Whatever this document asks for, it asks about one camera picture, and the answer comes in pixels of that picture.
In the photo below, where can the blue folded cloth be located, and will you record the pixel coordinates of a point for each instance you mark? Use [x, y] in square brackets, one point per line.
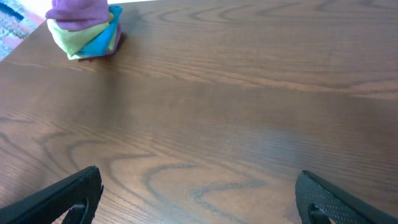
[116, 11]

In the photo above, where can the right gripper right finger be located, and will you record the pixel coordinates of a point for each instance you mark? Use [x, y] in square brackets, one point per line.
[320, 201]

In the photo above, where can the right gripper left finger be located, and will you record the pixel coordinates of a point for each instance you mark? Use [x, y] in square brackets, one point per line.
[77, 196]

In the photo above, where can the green folded cloth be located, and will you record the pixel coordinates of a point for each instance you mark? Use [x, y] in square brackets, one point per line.
[72, 42]

